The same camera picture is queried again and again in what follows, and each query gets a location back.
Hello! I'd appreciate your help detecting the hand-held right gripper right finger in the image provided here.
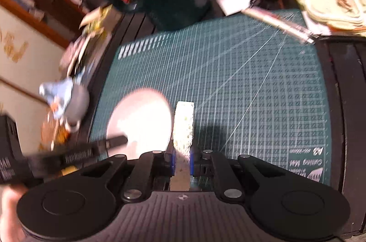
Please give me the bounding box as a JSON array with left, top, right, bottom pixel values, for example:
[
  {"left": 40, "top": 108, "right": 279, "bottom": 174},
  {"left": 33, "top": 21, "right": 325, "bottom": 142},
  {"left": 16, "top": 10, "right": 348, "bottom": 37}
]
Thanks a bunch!
[{"left": 190, "top": 149, "right": 290, "bottom": 203}]

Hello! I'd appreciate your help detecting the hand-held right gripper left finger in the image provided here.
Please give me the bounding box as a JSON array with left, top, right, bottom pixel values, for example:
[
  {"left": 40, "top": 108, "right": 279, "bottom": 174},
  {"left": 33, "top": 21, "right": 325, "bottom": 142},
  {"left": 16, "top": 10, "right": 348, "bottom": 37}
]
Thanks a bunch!
[{"left": 81, "top": 150, "right": 176, "bottom": 203}]

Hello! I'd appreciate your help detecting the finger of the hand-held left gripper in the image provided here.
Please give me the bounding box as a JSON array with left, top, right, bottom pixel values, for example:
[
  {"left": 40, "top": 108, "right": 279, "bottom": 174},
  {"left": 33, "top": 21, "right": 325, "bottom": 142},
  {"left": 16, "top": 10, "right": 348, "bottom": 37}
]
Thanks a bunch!
[{"left": 21, "top": 136, "right": 128, "bottom": 174}]

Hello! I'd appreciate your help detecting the oval cream sponge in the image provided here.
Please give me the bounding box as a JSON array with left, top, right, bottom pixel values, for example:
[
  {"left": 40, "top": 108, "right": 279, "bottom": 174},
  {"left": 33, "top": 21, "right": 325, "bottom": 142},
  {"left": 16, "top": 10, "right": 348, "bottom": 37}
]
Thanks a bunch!
[{"left": 171, "top": 100, "right": 195, "bottom": 191}]

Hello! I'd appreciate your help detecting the white bowl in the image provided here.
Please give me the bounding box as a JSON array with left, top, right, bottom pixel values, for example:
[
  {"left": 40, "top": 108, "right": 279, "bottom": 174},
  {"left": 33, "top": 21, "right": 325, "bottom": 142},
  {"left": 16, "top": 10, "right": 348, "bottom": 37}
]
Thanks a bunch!
[{"left": 106, "top": 88, "right": 174, "bottom": 161}]

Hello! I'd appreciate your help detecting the person's left hand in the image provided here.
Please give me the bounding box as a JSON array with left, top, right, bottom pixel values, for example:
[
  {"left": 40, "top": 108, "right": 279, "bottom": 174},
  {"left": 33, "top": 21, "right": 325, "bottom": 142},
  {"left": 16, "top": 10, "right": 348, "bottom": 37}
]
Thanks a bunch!
[{"left": 0, "top": 183, "right": 29, "bottom": 242}]

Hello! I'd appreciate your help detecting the orange plastic container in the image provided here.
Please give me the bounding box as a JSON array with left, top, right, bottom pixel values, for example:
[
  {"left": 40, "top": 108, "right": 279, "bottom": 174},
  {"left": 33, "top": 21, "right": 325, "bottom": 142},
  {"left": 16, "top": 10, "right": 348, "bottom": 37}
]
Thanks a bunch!
[{"left": 40, "top": 113, "right": 73, "bottom": 151}]

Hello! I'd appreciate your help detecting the grey mug with blue hat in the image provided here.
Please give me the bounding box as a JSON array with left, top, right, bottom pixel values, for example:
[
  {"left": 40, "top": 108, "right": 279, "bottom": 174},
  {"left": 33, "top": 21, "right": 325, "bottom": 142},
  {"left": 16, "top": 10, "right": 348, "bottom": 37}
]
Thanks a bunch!
[{"left": 38, "top": 78, "right": 90, "bottom": 132}]

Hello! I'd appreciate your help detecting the green cutting mat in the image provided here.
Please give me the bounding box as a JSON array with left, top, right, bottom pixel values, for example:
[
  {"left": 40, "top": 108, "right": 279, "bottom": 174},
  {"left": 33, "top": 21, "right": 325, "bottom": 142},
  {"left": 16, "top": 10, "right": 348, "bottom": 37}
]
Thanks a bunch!
[{"left": 89, "top": 9, "right": 332, "bottom": 191}]

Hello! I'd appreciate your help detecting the grey book stack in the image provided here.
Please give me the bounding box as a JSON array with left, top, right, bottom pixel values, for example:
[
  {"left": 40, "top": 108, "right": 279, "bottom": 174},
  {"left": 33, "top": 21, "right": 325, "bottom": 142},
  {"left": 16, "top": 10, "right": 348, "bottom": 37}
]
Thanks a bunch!
[{"left": 59, "top": 30, "right": 113, "bottom": 83}]

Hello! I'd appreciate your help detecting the white paper card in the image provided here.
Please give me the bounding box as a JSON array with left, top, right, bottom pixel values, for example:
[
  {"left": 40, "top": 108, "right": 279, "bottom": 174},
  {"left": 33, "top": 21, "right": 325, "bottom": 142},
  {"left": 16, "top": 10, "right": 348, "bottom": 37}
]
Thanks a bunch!
[{"left": 216, "top": 0, "right": 255, "bottom": 16}]

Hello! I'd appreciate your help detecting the white craft knife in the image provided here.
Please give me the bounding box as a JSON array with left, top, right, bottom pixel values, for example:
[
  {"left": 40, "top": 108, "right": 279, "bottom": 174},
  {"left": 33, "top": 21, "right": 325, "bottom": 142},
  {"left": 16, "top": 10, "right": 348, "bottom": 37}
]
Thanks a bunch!
[{"left": 242, "top": 6, "right": 315, "bottom": 44}]

